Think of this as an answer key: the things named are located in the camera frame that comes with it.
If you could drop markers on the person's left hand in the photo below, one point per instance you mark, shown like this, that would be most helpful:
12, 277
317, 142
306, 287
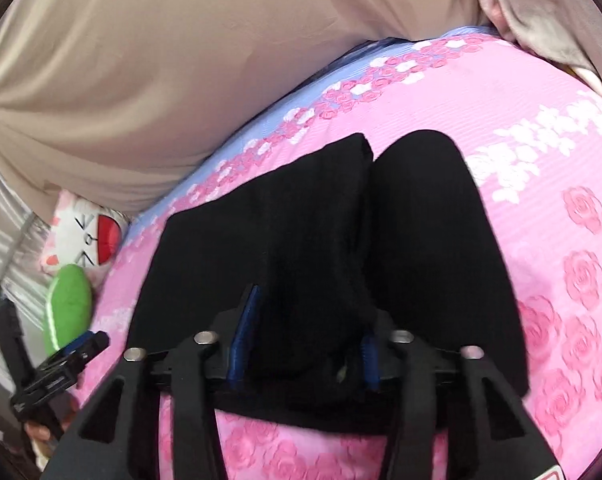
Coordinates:
38, 432

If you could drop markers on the green plush pillow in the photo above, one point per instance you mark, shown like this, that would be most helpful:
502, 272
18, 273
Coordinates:
71, 300

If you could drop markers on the black pants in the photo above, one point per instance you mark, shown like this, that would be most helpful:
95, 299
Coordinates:
306, 235

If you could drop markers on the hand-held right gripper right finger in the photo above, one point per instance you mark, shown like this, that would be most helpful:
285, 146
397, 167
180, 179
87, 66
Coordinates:
370, 360

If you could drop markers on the cartoon face pillow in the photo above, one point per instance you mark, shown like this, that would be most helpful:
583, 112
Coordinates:
91, 230

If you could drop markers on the beige curtain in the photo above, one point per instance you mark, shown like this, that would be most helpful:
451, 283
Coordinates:
156, 85

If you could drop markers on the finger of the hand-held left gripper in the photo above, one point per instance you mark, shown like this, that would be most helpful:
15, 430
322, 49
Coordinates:
8, 330
81, 344

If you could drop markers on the pink rose-print bedsheet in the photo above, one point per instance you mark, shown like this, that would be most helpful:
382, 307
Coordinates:
531, 135

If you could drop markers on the pale pink floral quilt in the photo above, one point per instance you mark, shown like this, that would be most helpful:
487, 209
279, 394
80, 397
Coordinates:
495, 12

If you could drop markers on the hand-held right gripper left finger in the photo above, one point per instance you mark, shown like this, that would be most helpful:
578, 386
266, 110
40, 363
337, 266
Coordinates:
243, 330

